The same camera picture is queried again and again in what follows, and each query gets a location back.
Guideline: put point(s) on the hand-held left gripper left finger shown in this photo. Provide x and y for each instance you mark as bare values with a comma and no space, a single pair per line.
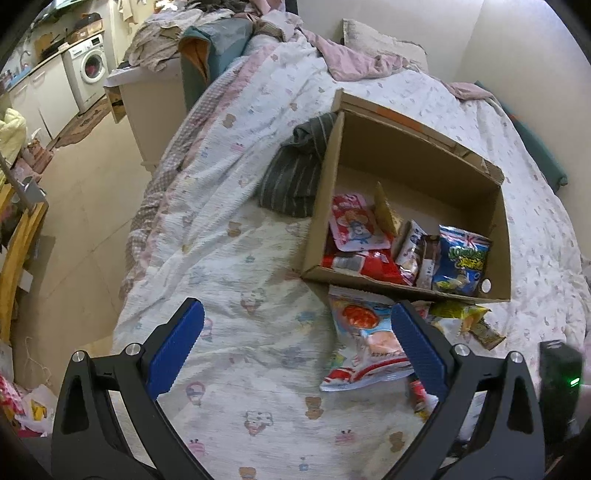
178,348

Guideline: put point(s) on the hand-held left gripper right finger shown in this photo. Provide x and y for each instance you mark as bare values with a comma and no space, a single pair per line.
418,350

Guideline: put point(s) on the white and red bar packet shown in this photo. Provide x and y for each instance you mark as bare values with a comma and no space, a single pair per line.
418,392

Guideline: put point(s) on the white red-logo snack packet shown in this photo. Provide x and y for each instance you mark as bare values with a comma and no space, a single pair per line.
364,341

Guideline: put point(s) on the yellow snack packet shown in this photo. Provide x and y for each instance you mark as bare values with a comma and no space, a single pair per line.
461,314

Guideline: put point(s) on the small colourful candy packet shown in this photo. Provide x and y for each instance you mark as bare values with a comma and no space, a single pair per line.
489,334

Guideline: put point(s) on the brown chocolate packet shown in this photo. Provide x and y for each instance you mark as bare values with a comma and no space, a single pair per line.
429,263

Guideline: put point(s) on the red snack packet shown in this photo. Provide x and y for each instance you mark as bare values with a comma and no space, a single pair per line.
378,270

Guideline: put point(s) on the blue snack packet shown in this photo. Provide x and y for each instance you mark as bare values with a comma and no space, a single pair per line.
461,263

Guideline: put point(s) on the white yellow-label snack packet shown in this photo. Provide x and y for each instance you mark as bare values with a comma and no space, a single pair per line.
408,244

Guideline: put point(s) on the pink cartoon snack packet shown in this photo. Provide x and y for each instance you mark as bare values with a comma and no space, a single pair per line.
355,226

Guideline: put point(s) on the tan snack packet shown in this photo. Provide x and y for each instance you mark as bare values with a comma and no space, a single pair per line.
385,212

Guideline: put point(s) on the brown cardboard box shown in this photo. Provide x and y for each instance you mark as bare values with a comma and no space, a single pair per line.
415,175

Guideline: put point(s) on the printed white bedspread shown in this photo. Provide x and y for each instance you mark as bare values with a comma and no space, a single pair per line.
254,277

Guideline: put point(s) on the pile of plastic bags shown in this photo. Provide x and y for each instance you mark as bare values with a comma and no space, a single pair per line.
27,410

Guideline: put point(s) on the grey striped cloth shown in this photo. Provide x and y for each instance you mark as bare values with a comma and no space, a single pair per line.
295,175

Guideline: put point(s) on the white bedside cabinet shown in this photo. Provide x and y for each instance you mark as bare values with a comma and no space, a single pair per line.
152,115

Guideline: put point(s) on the teal headboard cushion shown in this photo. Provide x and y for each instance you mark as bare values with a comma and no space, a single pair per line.
531,138

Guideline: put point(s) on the patterned floor mat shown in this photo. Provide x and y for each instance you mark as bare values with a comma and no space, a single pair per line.
83,124

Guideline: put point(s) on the yellow duvet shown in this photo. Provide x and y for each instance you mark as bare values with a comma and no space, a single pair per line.
11,134

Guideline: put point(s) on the white kitchen base cabinet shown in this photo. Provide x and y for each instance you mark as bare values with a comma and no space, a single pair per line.
46,99

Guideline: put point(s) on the white washing machine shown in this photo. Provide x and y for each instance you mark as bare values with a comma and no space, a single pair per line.
87,69

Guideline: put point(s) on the teal bed-end cushion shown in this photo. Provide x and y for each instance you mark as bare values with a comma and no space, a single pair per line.
212,55

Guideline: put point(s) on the pink blanket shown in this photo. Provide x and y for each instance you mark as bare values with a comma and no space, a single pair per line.
351,60

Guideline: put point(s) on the pile of clothes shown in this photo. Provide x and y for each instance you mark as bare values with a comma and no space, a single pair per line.
152,44

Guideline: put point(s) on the patterned pillow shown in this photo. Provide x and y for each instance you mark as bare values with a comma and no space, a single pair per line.
383,41

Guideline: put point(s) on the wooden shelf frame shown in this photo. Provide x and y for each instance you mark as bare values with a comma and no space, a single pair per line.
18,258

